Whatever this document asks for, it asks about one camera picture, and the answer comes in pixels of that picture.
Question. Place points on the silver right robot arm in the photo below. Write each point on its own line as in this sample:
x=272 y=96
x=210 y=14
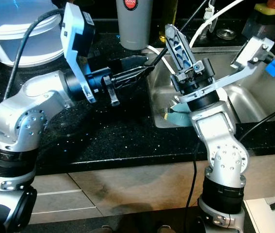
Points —
x=224 y=160

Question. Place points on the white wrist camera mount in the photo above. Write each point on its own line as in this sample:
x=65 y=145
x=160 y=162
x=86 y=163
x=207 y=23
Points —
x=72 y=34
x=234 y=75

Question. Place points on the beige lower kitchen cabinet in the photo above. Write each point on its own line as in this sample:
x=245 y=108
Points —
x=132 y=189

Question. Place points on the light blue plastic dish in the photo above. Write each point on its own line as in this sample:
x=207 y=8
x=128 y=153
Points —
x=178 y=119

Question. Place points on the stainless steel sink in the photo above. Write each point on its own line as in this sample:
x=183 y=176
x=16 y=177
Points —
x=253 y=102

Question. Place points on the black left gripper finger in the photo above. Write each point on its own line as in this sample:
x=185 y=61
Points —
x=132 y=63
x=125 y=77

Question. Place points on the yellow sponge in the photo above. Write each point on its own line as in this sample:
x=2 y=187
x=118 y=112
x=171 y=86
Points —
x=264 y=9

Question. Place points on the black sponge holder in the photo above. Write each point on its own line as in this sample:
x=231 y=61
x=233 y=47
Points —
x=258 y=26

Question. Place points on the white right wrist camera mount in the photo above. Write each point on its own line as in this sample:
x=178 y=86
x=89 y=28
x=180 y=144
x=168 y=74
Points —
x=234 y=75

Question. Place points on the white round lidded container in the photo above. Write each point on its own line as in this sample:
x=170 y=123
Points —
x=11 y=29

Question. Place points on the yellow oil bottle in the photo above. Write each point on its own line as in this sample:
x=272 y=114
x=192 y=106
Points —
x=167 y=19

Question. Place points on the white panel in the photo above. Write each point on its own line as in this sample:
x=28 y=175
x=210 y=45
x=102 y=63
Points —
x=263 y=221

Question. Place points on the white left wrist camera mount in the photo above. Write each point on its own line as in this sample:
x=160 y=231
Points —
x=72 y=34

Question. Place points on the grey tumbler with red label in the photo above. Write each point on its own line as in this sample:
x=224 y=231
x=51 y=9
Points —
x=132 y=29

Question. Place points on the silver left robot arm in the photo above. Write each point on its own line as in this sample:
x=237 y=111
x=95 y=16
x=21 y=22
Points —
x=30 y=111

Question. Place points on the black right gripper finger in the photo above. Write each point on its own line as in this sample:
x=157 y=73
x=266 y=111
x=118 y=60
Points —
x=178 y=48

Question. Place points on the round metal sink strainer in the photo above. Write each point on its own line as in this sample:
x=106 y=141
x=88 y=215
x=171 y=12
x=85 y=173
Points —
x=226 y=34

